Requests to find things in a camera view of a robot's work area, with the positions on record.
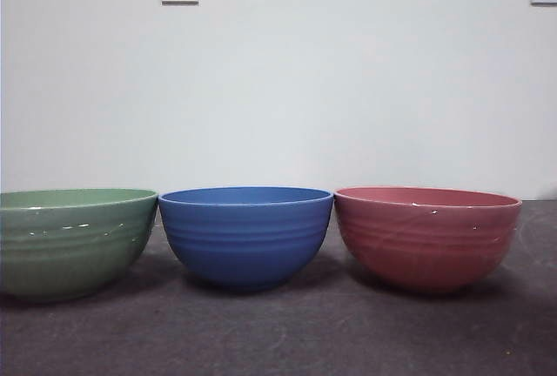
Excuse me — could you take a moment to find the red ribbed bowl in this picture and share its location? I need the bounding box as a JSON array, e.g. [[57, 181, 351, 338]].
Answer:
[[333, 185, 523, 296]]

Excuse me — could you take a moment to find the blue ribbed bowl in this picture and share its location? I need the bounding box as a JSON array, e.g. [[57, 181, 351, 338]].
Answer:
[[158, 185, 335, 287]]

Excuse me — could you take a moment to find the green ribbed bowl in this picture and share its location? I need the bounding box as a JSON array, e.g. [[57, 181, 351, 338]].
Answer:
[[0, 188, 158, 305]]

